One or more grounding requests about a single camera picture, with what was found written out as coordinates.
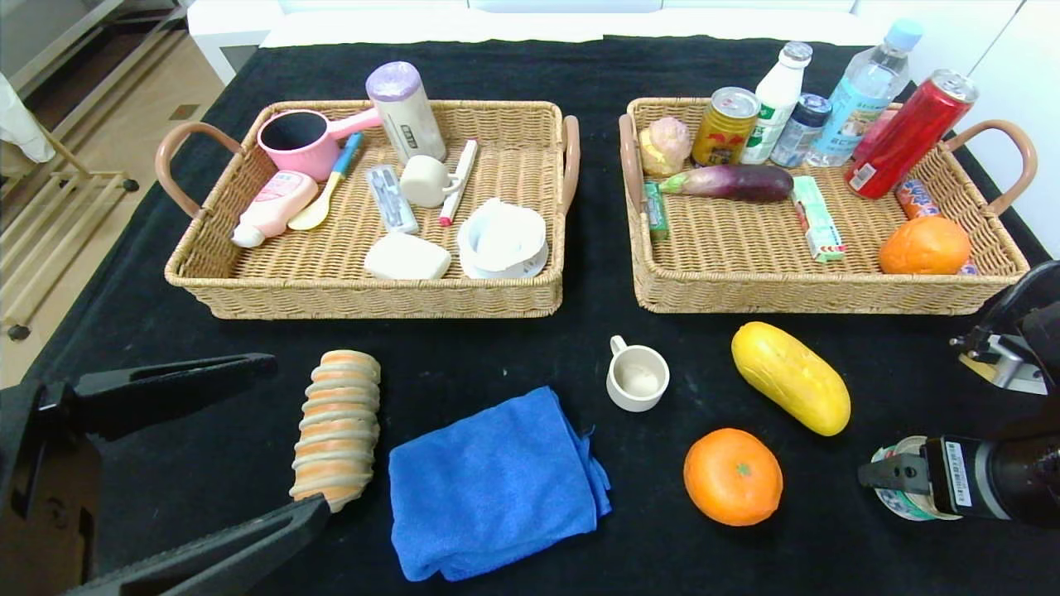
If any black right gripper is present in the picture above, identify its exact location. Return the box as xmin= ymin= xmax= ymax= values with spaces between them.
xmin=857 ymin=435 xmax=1014 ymax=522

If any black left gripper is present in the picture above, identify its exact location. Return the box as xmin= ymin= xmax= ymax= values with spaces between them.
xmin=0 ymin=352 xmax=331 ymax=596

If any white tin can gold lid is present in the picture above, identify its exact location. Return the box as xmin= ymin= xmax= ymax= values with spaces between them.
xmin=870 ymin=435 xmax=966 ymax=522

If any yellow oblong fruit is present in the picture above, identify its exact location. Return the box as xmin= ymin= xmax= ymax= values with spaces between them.
xmin=730 ymin=321 xmax=852 ymax=437

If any round orange fruit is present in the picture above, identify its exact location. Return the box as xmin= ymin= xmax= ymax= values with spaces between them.
xmin=683 ymin=427 xmax=784 ymax=527

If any blue microfibre towel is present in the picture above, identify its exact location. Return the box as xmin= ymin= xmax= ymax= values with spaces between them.
xmin=388 ymin=386 xmax=614 ymax=583

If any wicker basket with food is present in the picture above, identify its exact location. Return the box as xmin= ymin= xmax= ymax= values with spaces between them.
xmin=619 ymin=97 xmax=1038 ymax=315

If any wicker basket with utensils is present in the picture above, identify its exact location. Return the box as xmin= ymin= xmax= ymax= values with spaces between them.
xmin=155 ymin=99 xmax=581 ymax=320

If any striped bread roll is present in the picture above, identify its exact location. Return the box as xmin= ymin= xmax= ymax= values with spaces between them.
xmin=289 ymin=349 xmax=383 ymax=514

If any orange fruit with smooth skin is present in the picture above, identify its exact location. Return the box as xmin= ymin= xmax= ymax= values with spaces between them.
xmin=879 ymin=216 xmax=972 ymax=276

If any green white candy box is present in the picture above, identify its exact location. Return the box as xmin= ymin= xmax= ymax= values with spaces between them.
xmin=791 ymin=175 xmax=847 ymax=264

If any orange snack packet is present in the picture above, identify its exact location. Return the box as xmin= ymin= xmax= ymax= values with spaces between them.
xmin=894 ymin=178 xmax=979 ymax=276

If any pink lotion bottle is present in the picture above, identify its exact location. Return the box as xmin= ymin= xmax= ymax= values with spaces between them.
xmin=230 ymin=170 xmax=320 ymax=249

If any wooden rolling rack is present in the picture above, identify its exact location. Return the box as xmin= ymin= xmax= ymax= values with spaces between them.
xmin=0 ymin=124 xmax=140 ymax=342

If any white soap bar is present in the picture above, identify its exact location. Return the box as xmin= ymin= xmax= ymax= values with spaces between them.
xmin=364 ymin=233 xmax=452 ymax=281

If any pink saucepan cup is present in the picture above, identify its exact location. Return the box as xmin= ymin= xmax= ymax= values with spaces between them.
xmin=257 ymin=108 xmax=383 ymax=183

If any purple eggplant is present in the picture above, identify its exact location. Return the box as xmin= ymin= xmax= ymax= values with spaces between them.
xmin=658 ymin=164 xmax=794 ymax=204

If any clear cutlery case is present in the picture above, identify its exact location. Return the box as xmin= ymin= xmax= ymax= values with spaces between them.
xmin=365 ymin=164 xmax=420 ymax=235

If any red drink can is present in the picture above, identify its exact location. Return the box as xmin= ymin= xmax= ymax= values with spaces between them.
xmin=845 ymin=70 xmax=979 ymax=199

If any green gum pack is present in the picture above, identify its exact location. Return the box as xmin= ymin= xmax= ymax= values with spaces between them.
xmin=643 ymin=181 xmax=670 ymax=242

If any small grey capped bottle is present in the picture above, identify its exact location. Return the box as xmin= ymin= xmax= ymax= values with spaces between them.
xmin=770 ymin=93 xmax=832 ymax=168

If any small cream cup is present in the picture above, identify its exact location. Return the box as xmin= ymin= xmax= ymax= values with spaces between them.
xmin=399 ymin=154 xmax=461 ymax=209

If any clear water bottle blue cap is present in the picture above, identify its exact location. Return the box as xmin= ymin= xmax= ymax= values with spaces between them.
xmin=805 ymin=18 xmax=924 ymax=168

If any white plastic bowl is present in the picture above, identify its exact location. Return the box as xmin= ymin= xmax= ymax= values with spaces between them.
xmin=456 ymin=198 xmax=550 ymax=280

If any yellow drink can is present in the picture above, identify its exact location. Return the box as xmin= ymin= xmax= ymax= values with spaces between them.
xmin=691 ymin=87 xmax=761 ymax=167

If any white pen pink tip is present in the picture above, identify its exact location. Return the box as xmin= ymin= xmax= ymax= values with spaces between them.
xmin=438 ymin=139 xmax=479 ymax=227

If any white milk bottle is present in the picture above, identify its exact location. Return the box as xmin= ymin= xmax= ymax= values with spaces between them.
xmin=740 ymin=41 xmax=814 ymax=165

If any white hanging cloth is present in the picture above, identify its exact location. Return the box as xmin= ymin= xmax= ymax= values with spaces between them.
xmin=0 ymin=73 xmax=57 ymax=163

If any pink yellow cupcake toy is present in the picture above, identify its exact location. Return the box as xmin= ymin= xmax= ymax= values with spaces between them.
xmin=638 ymin=117 xmax=693 ymax=177

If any beige tumbler purple lid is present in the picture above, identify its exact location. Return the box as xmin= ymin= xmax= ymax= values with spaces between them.
xmin=366 ymin=61 xmax=448 ymax=165

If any grey framed low platform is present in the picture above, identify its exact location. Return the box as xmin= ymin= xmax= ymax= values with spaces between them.
xmin=0 ymin=0 xmax=190 ymax=104

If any white table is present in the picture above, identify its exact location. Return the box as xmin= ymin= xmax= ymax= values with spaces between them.
xmin=186 ymin=0 xmax=862 ymax=84

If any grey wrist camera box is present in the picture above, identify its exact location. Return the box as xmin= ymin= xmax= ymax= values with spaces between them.
xmin=950 ymin=327 xmax=1049 ymax=397

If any black camera cable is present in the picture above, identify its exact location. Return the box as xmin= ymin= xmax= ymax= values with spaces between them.
xmin=976 ymin=261 xmax=1060 ymax=344

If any white mug with handle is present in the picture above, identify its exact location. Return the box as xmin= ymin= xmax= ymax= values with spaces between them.
xmin=606 ymin=335 xmax=671 ymax=413

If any yellow spoon blue handle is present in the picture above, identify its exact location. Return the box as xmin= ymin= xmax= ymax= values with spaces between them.
xmin=287 ymin=132 xmax=364 ymax=231

